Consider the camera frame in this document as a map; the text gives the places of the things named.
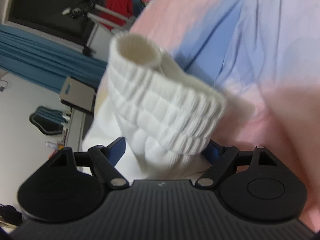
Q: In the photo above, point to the white t-shirt with striped collar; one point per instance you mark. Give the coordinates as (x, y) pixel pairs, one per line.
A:
(105, 139)

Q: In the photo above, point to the pastel rainbow bed sheet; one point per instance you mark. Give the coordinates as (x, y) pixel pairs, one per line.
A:
(263, 51)

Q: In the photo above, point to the white ribbed sock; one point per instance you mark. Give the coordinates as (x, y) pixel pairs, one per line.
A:
(166, 116)

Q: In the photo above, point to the red garment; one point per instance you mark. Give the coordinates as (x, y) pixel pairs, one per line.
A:
(123, 7)

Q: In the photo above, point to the dark window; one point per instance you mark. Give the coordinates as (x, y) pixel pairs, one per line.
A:
(45, 19)

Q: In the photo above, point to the wavy black frame mirror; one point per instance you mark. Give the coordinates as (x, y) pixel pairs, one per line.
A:
(49, 121)

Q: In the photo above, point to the blue curtain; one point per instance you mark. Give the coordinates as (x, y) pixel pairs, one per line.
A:
(48, 63)

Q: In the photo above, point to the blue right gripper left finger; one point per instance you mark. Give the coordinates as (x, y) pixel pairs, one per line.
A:
(116, 150)

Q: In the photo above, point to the beige chair with black frame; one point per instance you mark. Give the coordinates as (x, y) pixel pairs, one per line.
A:
(78, 95)

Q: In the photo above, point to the white drawer dresser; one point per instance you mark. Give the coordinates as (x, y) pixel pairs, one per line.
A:
(74, 133)

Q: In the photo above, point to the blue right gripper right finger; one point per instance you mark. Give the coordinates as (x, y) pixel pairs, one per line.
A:
(212, 152)

